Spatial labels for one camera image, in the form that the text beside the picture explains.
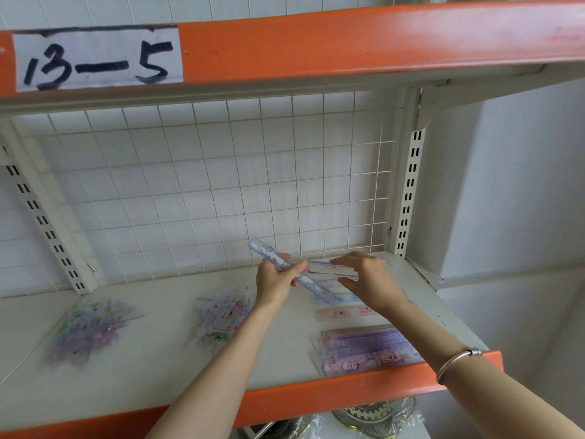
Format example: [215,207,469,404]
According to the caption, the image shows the stack of pink purple rulers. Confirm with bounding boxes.
[313,324,424,378]

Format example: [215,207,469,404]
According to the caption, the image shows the person's right hand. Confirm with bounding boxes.
[330,251,407,314]

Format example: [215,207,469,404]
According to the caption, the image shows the orange-edged shelf with paper label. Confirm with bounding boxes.
[0,0,585,118]

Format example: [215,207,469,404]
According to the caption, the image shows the pile of clear pink packets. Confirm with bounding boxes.
[191,288,257,344]

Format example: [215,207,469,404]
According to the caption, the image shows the pile of clear purple packets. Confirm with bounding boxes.
[45,298,144,368]

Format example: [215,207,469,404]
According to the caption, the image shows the white slotted shelf upright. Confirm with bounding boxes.
[390,87,428,259]
[0,119,99,296]

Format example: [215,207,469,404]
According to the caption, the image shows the clear blue ruler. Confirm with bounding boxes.
[306,259,389,285]

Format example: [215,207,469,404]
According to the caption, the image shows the person's left forearm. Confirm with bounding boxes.
[146,301,275,439]

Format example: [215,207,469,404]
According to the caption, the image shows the orange-edged white shelf board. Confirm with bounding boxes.
[0,251,504,439]

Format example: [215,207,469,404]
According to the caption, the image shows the silver bracelet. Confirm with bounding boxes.
[436,347,483,386]

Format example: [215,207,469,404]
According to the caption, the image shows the pink ruler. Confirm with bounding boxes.
[315,305,374,322]

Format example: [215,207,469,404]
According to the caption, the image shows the clear purple ruler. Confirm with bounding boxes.
[248,237,342,308]

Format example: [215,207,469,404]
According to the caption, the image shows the patterned silver dish in wrap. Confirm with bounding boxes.
[331,395,417,429]

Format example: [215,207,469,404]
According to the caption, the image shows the white handwritten paper label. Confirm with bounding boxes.
[11,25,185,93]

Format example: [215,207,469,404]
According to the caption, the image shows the white wire grid panel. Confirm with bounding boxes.
[0,89,404,291]

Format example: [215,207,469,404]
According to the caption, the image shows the person's right forearm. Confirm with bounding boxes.
[386,297,585,439]

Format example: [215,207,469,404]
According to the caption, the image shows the person's left hand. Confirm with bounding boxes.
[255,252,308,311]

